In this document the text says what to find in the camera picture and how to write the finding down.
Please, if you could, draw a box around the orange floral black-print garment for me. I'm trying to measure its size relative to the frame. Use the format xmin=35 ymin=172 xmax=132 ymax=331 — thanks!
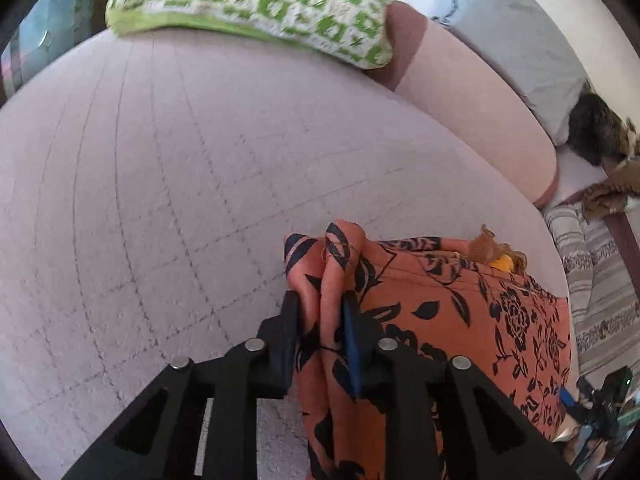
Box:
xmin=284 ymin=221 xmax=572 ymax=479

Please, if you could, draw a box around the striped grey white blanket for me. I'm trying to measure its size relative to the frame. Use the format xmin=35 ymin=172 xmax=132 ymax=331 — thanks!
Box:
xmin=544 ymin=203 xmax=639 ymax=382

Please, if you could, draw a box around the pink quilted bed cover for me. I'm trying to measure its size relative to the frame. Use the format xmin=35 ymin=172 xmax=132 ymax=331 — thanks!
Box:
xmin=1 ymin=29 xmax=567 ymax=479

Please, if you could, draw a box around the brown crumpled cloth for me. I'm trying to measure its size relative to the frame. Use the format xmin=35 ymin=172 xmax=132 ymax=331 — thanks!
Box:
xmin=582 ymin=159 xmax=640 ymax=222

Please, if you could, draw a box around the pink long bolster pillow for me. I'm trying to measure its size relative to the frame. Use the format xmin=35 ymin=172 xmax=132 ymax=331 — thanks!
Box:
xmin=367 ymin=0 xmax=560 ymax=208

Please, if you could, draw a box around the green white patterned pillow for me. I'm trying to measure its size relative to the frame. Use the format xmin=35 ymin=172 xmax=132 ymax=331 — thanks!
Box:
xmin=105 ymin=0 xmax=393 ymax=70

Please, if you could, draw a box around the grey blue pillow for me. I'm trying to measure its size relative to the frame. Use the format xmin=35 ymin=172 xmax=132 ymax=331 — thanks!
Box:
xmin=431 ymin=0 xmax=588 ymax=146

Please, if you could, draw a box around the stained glass window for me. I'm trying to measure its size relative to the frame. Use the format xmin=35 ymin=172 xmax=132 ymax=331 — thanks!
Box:
xmin=1 ymin=0 xmax=94 ymax=98

